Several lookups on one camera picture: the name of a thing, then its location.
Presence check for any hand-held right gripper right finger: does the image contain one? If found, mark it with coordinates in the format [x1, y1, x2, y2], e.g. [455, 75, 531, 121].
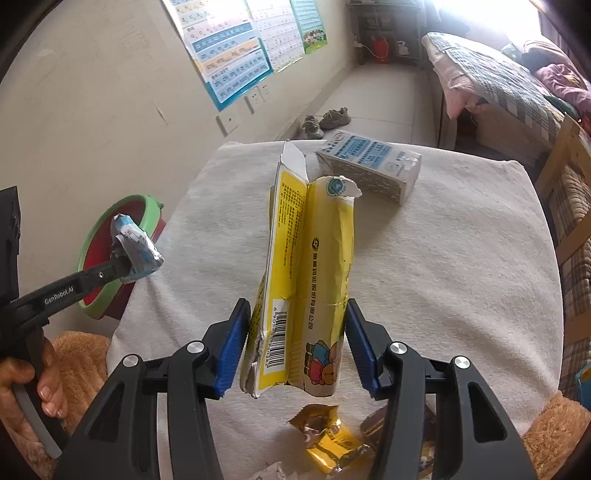
[344, 298, 539, 480]

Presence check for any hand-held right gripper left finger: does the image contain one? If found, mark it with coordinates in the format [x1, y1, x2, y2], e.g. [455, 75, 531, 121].
[53, 298, 251, 480]

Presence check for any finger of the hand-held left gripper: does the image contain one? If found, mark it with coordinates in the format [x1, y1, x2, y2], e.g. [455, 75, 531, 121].
[76, 255, 134, 289]

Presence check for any green-rimmed red bin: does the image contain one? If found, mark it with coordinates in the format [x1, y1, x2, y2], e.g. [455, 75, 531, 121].
[76, 194, 164, 320]

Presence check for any blue white wrapper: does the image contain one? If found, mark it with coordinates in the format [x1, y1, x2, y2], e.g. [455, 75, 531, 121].
[109, 213, 164, 283]

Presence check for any yellow cardboard carton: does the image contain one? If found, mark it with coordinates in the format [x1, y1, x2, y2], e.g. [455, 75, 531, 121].
[239, 141, 363, 398]

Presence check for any person's left hand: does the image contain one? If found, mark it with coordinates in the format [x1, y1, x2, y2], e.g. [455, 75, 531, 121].
[0, 340, 68, 418]

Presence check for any dark brown foil wrapper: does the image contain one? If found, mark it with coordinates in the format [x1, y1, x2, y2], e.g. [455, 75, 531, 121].
[360, 406, 439, 480]

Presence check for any yellow brown candy wrapper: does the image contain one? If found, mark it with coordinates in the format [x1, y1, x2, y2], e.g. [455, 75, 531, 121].
[288, 404, 377, 476]

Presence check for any white blue milk carton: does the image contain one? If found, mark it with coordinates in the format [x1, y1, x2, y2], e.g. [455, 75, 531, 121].
[315, 129, 423, 205]

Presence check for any person's right leg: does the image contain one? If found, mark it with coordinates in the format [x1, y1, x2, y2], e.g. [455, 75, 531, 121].
[524, 391, 589, 468]

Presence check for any pink bed sheet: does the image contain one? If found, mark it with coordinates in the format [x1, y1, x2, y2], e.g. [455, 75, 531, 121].
[434, 60, 491, 121]

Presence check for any red plastic container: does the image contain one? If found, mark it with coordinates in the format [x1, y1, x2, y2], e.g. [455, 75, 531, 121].
[367, 33, 389, 63]

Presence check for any bed with plaid quilt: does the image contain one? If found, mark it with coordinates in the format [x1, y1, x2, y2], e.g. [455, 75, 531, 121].
[421, 31, 591, 151]

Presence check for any dark storage shelf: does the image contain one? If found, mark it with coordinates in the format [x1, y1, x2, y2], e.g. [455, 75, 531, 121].
[346, 0, 428, 68]

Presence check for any purple clothes pile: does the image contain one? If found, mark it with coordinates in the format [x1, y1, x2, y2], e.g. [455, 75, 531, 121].
[522, 39, 591, 112]

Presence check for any blue-bordered wall poster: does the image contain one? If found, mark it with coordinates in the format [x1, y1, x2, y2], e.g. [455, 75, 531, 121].
[161, 0, 273, 112]

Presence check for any wooden bench frame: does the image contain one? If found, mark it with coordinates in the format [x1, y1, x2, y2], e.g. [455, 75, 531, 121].
[536, 113, 591, 344]

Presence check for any white wall poster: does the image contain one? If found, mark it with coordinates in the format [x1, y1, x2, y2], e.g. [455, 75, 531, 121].
[245, 0, 306, 75]

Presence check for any green-bordered wall poster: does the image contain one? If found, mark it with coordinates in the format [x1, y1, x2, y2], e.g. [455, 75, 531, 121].
[290, 0, 329, 55]

